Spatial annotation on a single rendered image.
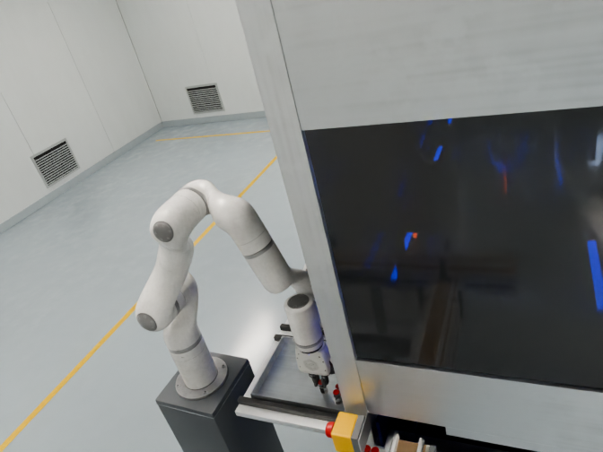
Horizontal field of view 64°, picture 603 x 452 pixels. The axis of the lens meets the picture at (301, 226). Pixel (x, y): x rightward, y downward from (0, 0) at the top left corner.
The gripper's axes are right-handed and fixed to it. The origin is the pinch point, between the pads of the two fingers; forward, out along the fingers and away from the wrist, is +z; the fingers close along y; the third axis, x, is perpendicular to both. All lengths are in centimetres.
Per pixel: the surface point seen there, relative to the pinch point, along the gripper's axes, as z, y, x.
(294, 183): -75, 16, -14
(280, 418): 6.1, -10.3, -11.9
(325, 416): 4.0, 4.2, -9.7
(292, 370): 5.9, -13.6, 6.4
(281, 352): 5.9, -21.3, 13.8
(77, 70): -35, -506, 420
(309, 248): -60, 15, -14
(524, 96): -89, 57, -14
